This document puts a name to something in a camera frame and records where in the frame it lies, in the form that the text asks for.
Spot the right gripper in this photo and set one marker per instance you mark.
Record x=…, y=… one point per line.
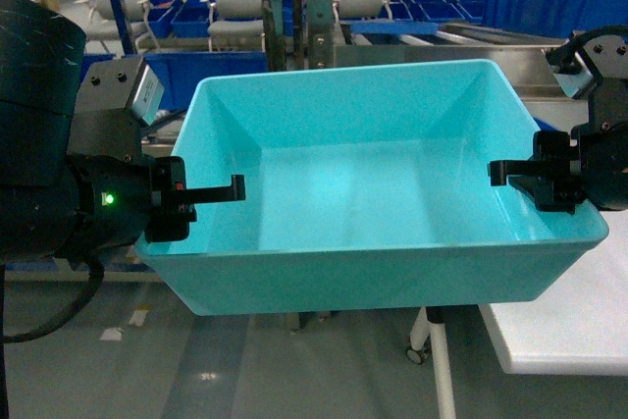
x=587, y=163

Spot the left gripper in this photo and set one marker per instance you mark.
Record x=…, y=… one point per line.
x=117, y=204

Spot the teal plastic bin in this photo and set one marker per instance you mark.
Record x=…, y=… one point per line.
x=366, y=188

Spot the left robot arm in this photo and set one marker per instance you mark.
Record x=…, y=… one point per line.
x=74, y=178

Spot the white table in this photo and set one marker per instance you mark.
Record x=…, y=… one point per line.
x=578, y=326

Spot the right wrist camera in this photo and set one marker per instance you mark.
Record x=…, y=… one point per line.
x=587, y=58

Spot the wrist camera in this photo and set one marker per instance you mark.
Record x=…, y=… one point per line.
x=127, y=84
x=587, y=58

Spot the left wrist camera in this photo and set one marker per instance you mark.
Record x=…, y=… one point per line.
x=127, y=84

